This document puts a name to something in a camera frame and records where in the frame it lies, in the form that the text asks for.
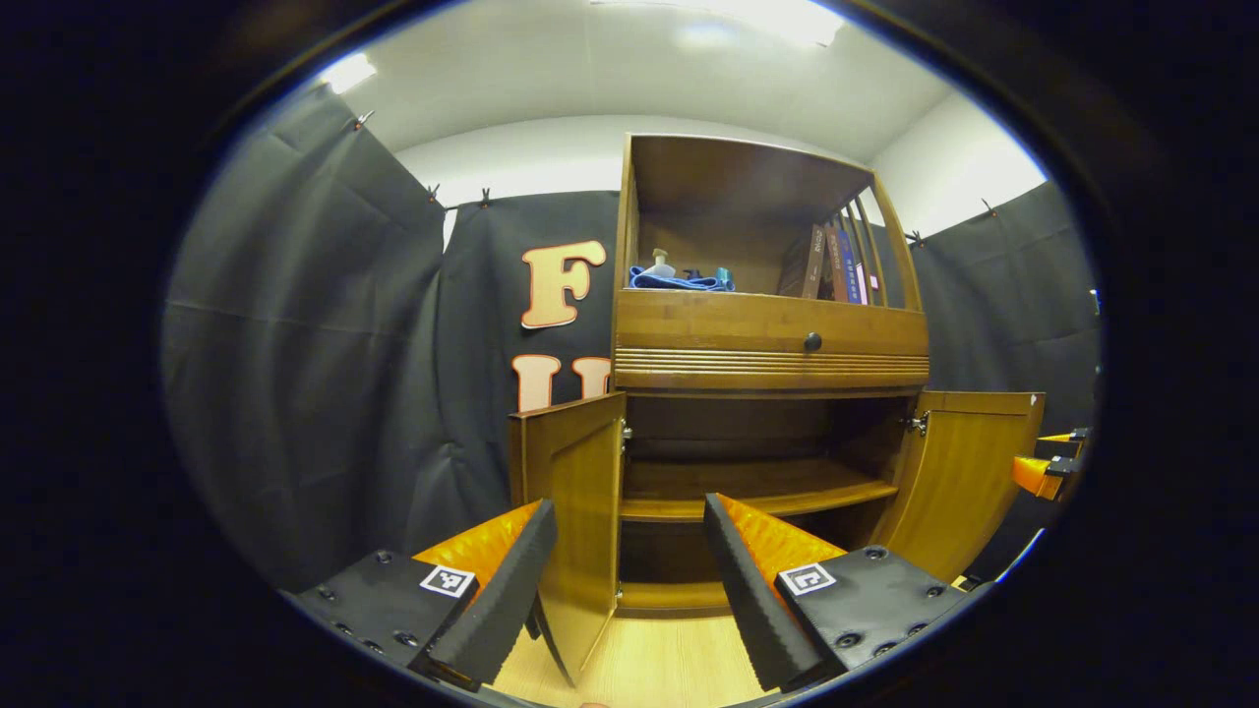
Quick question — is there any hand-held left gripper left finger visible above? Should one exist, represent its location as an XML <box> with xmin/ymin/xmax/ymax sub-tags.
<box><xmin>278</xmin><ymin>498</ymin><xmax>559</xmax><ymax>693</ymax></box>

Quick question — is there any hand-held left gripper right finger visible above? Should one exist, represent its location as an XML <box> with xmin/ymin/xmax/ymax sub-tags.
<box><xmin>701</xmin><ymin>493</ymin><xmax>994</xmax><ymax>694</ymax></box>

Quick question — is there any black door handle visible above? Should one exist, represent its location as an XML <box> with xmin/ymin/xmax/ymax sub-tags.
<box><xmin>524</xmin><ymin>590</ymin><xmax>576</xmax><ymax>688</ymax></box>

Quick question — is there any wooden shoe cabinet door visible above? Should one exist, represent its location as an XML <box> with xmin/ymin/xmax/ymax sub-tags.
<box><xmin>507</xmin><ymin>391</ymin><xmax>629</xmax><ymax>687</ymax></box>
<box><xmin>870</xmin><ymin>390</ymin><xmax>1047</xmax><ymax>583</ymax></box>

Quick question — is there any wooden double-door shoe cabinet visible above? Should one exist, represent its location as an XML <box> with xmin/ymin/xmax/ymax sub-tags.
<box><xmin>507</xmin><ymin>133</ymin><xmax>1047</xmax><ymax>689</ymax></box>

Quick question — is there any wooden inner shelf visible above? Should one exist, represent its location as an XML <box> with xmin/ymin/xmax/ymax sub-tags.
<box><xmin>620</xmin><ymin>457</ymin><xmax>899</xmax><ymax>522</ymax></box>

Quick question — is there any wooden ribbed drawer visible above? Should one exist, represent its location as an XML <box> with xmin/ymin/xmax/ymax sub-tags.
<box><xmin>610</xmin><ymin>288</ymin><xmax>930</xmax><ymax>391</ymax></box>

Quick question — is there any dark red book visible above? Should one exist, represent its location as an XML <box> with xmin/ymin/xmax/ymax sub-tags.
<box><xmin>822</xmin><ymin>224</ymin><xmax>845</xmax><ymax>302</ymax></box>

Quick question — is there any brown book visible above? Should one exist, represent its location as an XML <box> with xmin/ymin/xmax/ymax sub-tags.
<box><xmin>777</xmin><ymin>224</ymin><xmax>825</xmax><ymax>299</ymax></box>

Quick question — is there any black backdrop cloth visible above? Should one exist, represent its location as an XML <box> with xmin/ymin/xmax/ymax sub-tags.
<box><xmin>162</xmin><ymin>84</ymin><xmax>1103</xmax><ymax>591</ymax></box>

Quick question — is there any blue cloth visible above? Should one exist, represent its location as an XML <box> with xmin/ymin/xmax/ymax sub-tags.
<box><xmin>629</xmin><ymin>265</ymin><xmax>736</xmax><ymax>293</ymax></box>

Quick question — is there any small ceiling light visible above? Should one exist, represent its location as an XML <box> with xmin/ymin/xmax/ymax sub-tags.
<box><xmin>320</xmin><ymin>52</ymin><xmax>378</xmax><ymax>96</ymax></box>

